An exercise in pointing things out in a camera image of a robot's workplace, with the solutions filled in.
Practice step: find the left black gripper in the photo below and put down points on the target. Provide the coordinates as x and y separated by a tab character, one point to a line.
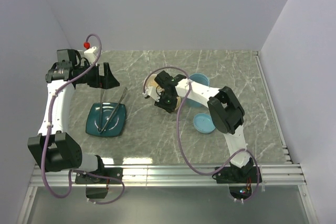
107	81

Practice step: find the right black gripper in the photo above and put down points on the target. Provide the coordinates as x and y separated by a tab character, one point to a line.
170	108

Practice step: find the blue tall cup container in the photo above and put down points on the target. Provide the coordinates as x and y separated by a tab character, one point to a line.
201	79

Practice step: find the blue round lid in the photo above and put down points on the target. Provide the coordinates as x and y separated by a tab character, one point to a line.
203	123

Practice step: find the metal serving tongs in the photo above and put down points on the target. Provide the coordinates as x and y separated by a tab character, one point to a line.
110	116

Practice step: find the beige round lid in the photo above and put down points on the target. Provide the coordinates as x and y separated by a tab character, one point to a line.
172	106

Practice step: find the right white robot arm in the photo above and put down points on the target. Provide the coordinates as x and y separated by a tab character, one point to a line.
226	112

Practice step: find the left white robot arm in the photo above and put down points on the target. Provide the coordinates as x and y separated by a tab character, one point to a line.
53	148

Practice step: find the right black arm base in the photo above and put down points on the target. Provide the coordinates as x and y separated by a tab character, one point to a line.
240	180

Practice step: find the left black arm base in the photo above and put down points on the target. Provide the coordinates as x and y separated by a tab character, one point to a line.
97	183

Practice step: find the pink white bowl container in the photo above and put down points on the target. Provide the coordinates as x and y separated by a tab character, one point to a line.
150	81

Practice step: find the teal square plate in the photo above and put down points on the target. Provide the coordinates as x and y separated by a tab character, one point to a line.
98	123

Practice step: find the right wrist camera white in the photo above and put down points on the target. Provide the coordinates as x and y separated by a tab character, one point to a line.
151	92

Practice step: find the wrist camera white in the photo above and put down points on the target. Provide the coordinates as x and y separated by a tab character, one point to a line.
90	53
151	92

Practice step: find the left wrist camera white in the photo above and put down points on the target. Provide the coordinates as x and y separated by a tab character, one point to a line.
90	53

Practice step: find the aluminium mounting rail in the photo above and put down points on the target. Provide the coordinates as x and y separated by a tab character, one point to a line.
159	186

